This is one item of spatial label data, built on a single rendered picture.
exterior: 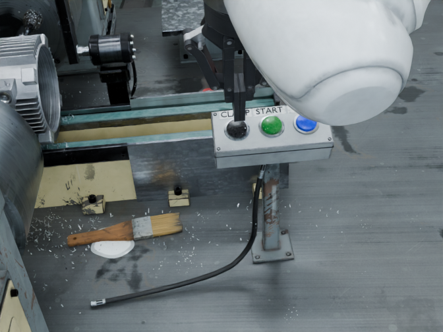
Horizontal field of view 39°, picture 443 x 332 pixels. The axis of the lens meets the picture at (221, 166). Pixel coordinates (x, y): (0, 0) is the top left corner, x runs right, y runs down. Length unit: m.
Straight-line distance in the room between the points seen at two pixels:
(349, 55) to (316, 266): 0.68
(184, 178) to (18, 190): 0.40
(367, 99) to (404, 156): 0.87
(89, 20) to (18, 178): 0.77
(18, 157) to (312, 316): 0.49
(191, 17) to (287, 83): 1.16
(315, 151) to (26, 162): 0.41
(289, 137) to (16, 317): 0.44
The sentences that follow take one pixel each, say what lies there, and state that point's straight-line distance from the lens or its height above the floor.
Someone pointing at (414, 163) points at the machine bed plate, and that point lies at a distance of 1.30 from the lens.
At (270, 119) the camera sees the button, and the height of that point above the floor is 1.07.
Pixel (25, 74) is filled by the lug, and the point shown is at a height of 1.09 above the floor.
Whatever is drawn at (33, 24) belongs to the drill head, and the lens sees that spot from 1.31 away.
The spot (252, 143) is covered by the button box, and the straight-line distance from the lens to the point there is 0.89.
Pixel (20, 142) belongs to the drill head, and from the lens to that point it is 0.91.
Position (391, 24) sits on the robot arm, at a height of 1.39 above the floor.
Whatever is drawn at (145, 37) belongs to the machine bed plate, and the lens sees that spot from 1.78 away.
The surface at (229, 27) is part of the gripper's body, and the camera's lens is 0.67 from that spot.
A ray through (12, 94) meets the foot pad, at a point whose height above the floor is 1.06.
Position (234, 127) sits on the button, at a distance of 0.90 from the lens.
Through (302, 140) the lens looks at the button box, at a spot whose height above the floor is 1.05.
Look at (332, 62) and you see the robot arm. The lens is 0.42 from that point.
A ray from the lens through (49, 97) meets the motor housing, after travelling 1.24.
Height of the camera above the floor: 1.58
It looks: 38 degrees down
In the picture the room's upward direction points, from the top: 4 degrees counter-clockwise
